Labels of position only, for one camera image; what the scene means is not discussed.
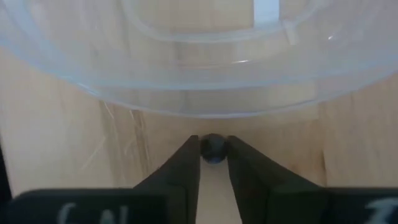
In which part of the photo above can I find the clear plastic tupperware container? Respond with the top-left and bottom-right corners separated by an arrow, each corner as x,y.
0,0 -> 398,119

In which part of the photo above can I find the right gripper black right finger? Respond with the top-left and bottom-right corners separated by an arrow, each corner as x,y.
226,134 -> 329,224

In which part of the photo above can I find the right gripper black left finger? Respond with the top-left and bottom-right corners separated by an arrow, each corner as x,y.
132,134 -> 201,224

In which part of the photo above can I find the dark blueberry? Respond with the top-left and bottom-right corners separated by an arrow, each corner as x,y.
200,133 -> 228,165

